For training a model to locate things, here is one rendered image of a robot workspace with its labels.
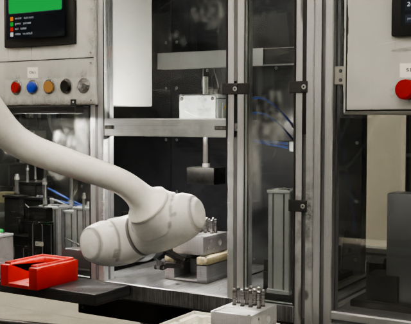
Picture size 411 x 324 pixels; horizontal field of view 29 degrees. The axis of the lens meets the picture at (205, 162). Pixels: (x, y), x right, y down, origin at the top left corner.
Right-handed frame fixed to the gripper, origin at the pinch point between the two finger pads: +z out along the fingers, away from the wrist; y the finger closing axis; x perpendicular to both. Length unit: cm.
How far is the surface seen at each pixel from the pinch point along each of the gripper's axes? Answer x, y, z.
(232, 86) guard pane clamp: -19.9, 38.3, -18.1
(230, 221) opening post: -19.5, 6.7, -13.9
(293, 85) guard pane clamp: -36, 38, -18
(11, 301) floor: 314, -71, 257
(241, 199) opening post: -22.4, 12.1, -14.5
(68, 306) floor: 267, -69, 265
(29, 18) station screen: 41, 57, -24
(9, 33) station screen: 48, 53, -24
